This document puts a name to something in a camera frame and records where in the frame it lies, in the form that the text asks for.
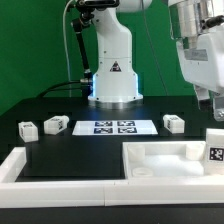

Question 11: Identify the black cable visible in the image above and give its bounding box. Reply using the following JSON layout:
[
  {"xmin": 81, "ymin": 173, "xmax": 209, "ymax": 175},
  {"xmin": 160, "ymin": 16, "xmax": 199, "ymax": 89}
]
[{"xmin": 36, "ymin": 78, "xmax": 93, "ymax": 98}]

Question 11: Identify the white sheet with AprilTags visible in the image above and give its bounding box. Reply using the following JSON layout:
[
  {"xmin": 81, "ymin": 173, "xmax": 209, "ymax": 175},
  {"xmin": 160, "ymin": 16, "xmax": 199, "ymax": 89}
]
[{"xmin": 73, "ymin": 120, "xmax": 158, "ymax": 136}]

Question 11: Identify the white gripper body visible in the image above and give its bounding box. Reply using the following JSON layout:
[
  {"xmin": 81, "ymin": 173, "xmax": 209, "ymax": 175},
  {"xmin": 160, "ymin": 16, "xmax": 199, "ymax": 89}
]
[{"xmin": 176, "ymin": 25, "xmax": 224, "ymax": 93}]

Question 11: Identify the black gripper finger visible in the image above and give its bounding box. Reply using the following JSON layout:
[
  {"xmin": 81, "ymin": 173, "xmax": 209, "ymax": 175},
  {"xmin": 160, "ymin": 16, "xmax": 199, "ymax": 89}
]
[
  {"xmin": 213, "ymin": 95, "xmax": 224, "ymax": 122},
  {"xmin": 194, "ymin": 85, "xmax": 211, "ymax": 109}
]

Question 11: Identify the white U-shaped obstacle fence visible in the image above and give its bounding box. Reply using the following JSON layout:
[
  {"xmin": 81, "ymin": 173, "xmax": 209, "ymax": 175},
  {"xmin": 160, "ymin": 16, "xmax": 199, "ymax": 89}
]
[{"xmin": 0, "ymin": 147, "xmax": 224, "ymax": 208}]

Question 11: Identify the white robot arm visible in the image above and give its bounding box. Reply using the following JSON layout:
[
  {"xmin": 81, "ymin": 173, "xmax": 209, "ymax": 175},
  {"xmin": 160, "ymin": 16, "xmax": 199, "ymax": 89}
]
[{"xmin": 89, "ymin": 0, "xmax": 224, "ymax": 121}]

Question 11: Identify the white square tabletop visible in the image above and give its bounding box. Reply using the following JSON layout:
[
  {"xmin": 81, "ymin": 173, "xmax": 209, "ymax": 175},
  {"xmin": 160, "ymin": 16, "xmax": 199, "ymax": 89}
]
[{"xmin": 123, "ymin": 141, "xmax": 212, "ymax": 180}]

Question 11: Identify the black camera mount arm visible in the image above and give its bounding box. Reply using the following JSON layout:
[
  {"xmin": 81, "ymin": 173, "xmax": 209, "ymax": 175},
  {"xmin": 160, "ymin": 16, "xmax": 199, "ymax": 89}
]
[{"xmin": 70, "ymin": 0, "xmax": 120, "ymax": 84}]

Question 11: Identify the white cable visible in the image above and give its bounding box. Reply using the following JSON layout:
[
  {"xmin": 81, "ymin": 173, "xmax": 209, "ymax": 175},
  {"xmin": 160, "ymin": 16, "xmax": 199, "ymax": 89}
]
[{"xmin": 62, "ymin": 0, "xmax": 76, "ymax": 82}]

